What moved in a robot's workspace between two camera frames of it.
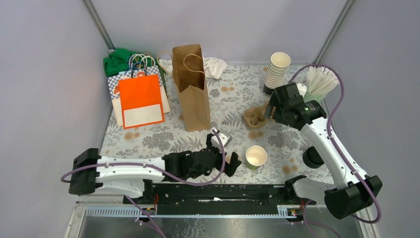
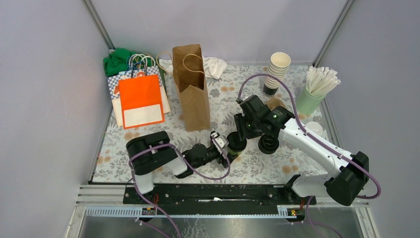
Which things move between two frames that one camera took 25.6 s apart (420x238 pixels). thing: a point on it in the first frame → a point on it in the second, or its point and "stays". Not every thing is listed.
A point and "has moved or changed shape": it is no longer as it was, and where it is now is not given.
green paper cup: x=255 y=156 → x=234 y=152
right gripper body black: x=279 y=114 → x=246 y=127
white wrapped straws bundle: x=320 y=81 stays
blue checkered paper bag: x=114 y=87 stays
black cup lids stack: x=311 y=158 → x=268 y=144
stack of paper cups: x=279 y=62 stays
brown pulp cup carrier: x=254 y=116 has moved or changed shape
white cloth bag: x=213 y=67 stays
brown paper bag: x=188 y=75 stays
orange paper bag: x=141 y=101 stays
